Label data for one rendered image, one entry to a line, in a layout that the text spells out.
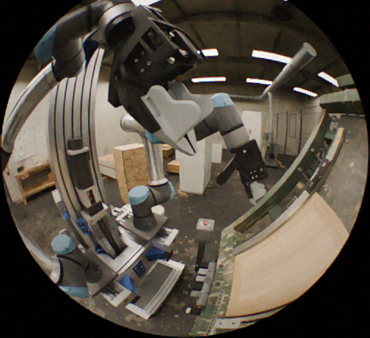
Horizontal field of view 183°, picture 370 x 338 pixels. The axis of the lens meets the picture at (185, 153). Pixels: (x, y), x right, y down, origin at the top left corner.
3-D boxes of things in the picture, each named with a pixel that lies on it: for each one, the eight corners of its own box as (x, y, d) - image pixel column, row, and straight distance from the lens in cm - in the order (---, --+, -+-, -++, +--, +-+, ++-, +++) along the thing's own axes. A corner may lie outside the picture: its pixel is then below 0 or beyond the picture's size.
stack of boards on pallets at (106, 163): (142, 158, 616) (141, 144, 602) (160, 160, 554) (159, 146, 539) (99, 175, 470) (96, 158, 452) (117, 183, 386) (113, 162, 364)
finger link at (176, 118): (219, 162, 11) (166, 67, 11) (173, 170, 15) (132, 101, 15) (227, 145, 14) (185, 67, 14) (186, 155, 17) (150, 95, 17)
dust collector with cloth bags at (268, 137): (258, 158, 675) (260, 114, 658) (269, 160, 693) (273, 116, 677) (263, 167, 546) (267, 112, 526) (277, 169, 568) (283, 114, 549)
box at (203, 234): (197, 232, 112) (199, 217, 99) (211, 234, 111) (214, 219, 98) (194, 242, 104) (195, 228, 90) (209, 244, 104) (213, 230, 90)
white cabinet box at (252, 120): (238, 169, 480) (241, 112, 455) (252, 171, 487) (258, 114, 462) (238, 175, 423) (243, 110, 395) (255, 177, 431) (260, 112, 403)
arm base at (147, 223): (128, 223, 83) (123, 212, 76) (142, 211, 90) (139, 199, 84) (147, 234, 74) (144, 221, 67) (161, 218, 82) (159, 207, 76)
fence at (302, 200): (236, 250, 88) (233, 248, 86) (340, 132, 89) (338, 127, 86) (236, 256, 86) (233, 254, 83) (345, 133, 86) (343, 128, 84)
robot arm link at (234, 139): (219, 137, 34) (223, 135, 42) (227, 153, 34) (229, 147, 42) (245, 125, 33) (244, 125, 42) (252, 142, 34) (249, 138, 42)
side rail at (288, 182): (241, 228, 107) (232, 222, 101) (327, 119, 115) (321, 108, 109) (241, 233, 103) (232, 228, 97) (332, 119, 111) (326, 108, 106)
